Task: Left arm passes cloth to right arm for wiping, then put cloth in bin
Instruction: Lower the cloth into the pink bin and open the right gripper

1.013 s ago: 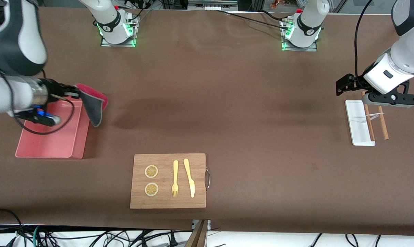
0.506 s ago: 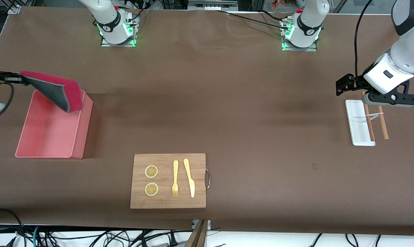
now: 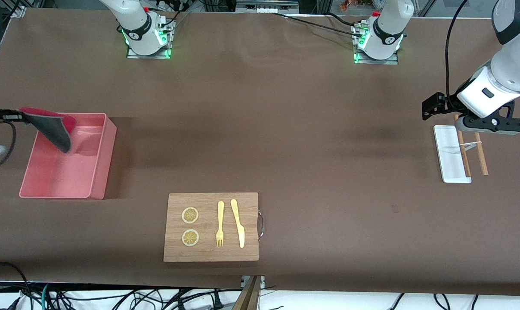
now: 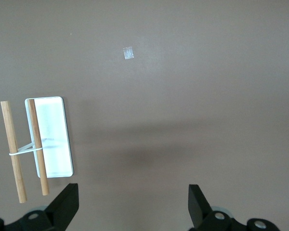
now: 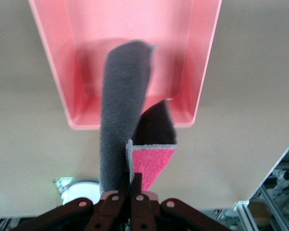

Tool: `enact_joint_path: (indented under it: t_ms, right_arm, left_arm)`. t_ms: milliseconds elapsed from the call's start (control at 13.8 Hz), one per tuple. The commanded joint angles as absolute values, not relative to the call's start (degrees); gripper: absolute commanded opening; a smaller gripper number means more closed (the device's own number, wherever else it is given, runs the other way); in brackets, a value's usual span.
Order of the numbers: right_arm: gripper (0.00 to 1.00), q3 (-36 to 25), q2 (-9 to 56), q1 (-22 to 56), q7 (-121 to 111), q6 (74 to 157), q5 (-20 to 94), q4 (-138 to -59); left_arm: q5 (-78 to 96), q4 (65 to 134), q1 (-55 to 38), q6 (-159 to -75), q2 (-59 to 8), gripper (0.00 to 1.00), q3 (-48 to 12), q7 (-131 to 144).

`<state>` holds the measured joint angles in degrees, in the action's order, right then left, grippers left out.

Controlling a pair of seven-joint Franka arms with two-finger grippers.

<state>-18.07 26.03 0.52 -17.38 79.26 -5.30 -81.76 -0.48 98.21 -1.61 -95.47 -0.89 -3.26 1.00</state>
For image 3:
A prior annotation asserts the yellow plastic knife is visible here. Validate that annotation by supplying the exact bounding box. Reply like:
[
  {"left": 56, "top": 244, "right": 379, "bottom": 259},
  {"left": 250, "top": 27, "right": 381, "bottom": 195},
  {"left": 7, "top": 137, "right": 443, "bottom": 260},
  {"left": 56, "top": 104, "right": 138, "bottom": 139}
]
[{"left": 230, "top": 198, "right": 245, "bottom": 249}]

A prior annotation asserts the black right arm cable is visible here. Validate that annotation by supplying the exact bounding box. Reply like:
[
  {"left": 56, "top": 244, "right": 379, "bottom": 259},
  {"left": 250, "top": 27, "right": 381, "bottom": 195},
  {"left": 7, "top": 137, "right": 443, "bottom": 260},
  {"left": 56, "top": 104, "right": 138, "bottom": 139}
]
[{"left": 0, "top": 122, "right": 18, "bottom": 173}]

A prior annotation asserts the white rectangular tray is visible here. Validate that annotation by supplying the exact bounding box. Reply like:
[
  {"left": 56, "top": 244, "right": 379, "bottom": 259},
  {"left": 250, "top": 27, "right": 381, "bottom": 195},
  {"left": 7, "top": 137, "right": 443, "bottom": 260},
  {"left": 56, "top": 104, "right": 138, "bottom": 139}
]
[{"left": 433, "top": 125, "right": 472, "bottom": 184}]

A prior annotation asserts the grey power strip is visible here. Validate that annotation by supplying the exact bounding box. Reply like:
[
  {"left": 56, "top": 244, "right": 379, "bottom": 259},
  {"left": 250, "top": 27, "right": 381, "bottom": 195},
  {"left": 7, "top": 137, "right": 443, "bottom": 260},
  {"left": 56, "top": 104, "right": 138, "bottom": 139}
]
[{"left": 236, "top": 0, "right": 299, "bottom": 13}]

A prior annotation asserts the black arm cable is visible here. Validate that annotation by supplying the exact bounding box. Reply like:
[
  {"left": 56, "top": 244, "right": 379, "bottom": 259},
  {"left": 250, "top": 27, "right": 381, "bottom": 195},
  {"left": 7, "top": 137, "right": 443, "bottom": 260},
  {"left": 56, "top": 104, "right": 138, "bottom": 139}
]
[
  {"left": 0, "top": 122, "right": 18, "bottom": 173},
  {"left": 445, "top": 0, "right": 470, "bottom": 105}
]

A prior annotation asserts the wooden cutting board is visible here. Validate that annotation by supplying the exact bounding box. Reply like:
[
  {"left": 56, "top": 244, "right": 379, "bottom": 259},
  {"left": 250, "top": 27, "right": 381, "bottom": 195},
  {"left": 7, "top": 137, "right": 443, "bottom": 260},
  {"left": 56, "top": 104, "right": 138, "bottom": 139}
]
[{"left": 163, "top": 192, "right": 260, "bottom": 263}]

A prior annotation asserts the pink and grey cloth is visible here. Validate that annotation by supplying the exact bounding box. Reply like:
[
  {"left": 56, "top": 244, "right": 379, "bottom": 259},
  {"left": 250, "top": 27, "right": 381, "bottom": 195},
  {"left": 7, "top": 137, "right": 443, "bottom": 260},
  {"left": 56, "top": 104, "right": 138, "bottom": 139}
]
[{"left": 19, "top": 107, "right": 77, "bottom": 154}]

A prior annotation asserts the black cable on table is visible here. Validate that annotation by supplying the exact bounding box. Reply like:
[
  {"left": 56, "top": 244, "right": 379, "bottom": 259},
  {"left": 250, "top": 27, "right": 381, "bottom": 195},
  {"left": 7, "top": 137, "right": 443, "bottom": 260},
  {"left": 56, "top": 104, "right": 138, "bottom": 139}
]
[{"left": 272, "top": 12, "right": 366, "bottom": 38}]

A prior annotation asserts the pink plastic bin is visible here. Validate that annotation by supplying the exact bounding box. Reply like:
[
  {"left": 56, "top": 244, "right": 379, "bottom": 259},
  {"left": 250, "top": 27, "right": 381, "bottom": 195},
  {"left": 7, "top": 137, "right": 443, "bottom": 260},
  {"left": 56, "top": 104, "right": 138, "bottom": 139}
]
[{"left": 19, "top": 112, "right": 117, "bottom": 200}]

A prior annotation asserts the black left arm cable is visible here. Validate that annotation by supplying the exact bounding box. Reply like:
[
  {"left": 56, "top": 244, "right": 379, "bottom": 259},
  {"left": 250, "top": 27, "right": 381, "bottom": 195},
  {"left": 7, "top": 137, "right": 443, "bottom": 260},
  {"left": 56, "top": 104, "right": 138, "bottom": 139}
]
[{"left": 445, "top": 0, "right": 470, "bottom": 105}]

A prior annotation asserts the small metal bracket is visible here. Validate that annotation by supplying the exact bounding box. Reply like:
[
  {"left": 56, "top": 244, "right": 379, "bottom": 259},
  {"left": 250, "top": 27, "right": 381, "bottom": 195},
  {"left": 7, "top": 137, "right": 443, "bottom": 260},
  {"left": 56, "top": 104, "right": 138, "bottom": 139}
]
[{"left": 241, "top": 276, "right": 266, "bottom": 289}]

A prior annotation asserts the brown wooden bar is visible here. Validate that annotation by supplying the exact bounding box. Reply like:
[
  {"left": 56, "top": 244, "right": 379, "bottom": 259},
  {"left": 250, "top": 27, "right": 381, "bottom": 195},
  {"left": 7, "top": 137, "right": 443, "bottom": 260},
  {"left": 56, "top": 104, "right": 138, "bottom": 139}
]
[{"left": 233, "top": 276, "right": 261, "bottom": 310}]

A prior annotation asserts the yellow plastic fork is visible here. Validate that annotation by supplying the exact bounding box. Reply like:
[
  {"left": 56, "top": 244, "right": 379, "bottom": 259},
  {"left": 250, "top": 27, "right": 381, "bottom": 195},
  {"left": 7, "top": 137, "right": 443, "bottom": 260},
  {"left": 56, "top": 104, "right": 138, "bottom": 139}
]
[{"left": 216, "top": 201, "right": 225, "bottom": 247}]

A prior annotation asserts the thick black floor cable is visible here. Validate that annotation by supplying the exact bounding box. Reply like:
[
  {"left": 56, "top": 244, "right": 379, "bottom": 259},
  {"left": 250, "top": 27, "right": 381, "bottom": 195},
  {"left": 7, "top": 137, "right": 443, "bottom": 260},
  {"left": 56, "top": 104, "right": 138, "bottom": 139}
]
[{"left": 0, "top": 261, "right": 31, "bottom": 310}]

